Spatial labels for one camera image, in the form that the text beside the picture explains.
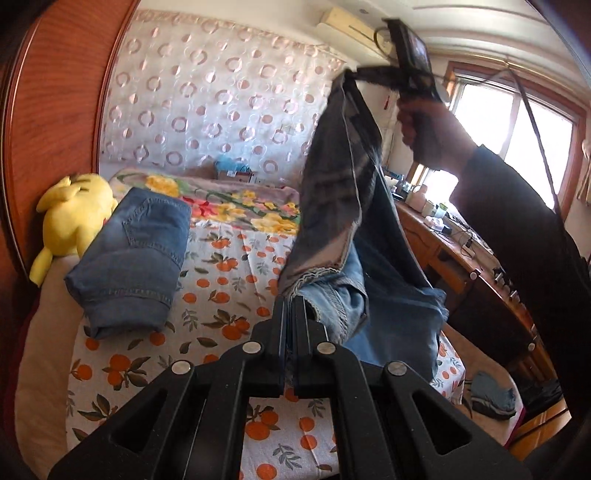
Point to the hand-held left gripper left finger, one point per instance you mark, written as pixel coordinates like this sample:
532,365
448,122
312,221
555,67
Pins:
279,332

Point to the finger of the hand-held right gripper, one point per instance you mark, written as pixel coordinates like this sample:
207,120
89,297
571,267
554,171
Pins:
381,77

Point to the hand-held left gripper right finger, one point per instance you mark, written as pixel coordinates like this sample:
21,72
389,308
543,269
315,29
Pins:
300,332

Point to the faded light blue denim pants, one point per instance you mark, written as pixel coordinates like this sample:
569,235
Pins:
369,230

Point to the person's right forearm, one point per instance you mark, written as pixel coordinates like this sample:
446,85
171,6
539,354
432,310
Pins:
517,230

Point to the mid blue denim pants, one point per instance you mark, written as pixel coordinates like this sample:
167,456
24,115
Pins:
134,258

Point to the person's right hand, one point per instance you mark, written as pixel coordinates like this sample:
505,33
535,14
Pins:
434,134

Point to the orange-print bedsheet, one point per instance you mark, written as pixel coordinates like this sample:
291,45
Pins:
217,286

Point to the white plastic bottle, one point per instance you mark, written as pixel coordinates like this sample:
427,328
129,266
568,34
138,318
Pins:
421,196

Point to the wooden-framed window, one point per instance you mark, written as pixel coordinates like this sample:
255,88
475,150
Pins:
531,106

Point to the floral blanket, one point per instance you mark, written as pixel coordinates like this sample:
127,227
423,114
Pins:
231,203

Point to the cardboard box with blue cloth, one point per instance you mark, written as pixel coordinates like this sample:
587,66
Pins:
235,173

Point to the wooden sideboard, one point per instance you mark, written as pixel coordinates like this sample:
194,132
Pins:
443,249

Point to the circle-patterned white curtain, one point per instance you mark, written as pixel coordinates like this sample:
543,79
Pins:
207,92

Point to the blue-grey slipper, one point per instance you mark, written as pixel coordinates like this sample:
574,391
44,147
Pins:
491,397

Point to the yellow plush toy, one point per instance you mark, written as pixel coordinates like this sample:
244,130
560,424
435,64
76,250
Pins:
74,212

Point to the beige mattress pad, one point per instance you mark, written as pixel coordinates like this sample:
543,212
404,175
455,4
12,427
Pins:
41,369

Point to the wooden headboard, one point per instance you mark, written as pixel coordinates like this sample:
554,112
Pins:
55,115

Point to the wall air conditioner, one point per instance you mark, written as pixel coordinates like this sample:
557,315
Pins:
346,23

